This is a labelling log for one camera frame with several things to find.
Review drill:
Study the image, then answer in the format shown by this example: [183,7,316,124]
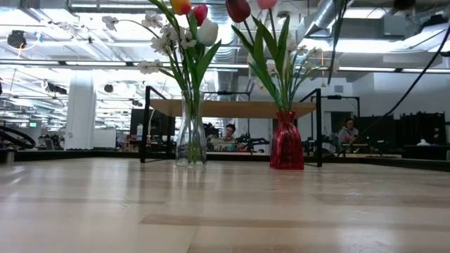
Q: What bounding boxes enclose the white artificial tulip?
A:
[191,18,222,92]

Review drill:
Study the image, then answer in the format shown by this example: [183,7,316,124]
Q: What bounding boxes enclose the dark red artificial tulip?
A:
[225,0,285,112]

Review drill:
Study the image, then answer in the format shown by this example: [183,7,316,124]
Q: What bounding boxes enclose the yellow artificial tulip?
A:
[169,0,198,92]

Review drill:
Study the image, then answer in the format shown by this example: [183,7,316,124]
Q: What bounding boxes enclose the pink artificial tulip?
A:
[255,0,293,112]

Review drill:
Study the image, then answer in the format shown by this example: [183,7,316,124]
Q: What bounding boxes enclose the wooden shelf black legs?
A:
[139,86,323,168]

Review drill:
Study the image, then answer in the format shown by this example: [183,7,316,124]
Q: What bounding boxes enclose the person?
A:
[210,122,247,153]
[337,117,360,145]

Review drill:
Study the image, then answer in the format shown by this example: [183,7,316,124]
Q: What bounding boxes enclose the clear glass vase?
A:
[174,90,207,168]

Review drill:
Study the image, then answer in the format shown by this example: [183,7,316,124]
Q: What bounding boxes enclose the red glass vase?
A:
[269,111,305,171]

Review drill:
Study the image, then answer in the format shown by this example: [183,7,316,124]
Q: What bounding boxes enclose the black monitor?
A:
[129,108,176,138]

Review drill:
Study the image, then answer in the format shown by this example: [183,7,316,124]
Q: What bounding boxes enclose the white board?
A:
[93,129,117,150]

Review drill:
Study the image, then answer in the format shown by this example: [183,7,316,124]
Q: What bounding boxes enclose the white round column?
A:
[64,75,98,151]

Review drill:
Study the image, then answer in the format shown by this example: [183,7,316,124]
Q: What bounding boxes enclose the black cabinets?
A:
[354,111,448,147]

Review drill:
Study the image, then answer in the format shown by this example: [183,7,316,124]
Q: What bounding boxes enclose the silver spiral duct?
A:
[209,3,240,93]

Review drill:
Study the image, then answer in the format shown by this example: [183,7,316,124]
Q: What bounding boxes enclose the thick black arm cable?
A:
[326,0,349,85]

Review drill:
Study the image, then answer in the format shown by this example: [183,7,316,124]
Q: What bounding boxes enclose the silver air duct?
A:
[304,0,339,36]

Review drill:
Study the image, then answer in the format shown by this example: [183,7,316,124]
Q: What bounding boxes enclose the black aluminium table frame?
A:
[0,149,450,173]

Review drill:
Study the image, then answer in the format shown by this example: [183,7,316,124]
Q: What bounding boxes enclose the thin black cable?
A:
[335,24,450,158]

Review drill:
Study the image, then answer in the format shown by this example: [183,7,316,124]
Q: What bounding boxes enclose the black hose loop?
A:
[0,124,37,150]

